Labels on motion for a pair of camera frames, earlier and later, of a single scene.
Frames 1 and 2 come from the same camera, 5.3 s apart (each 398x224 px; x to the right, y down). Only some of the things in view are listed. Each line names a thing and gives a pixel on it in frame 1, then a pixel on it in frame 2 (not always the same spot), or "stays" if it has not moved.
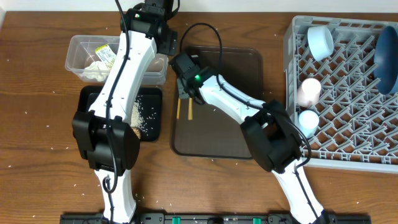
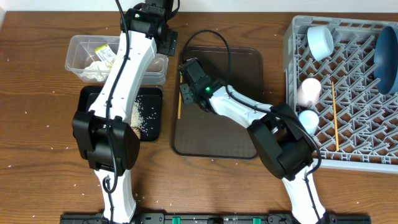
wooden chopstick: (190, 117) -> (335, 117)
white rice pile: (135, 119) stays
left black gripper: (169, 42) stays
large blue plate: (385, 60) stays
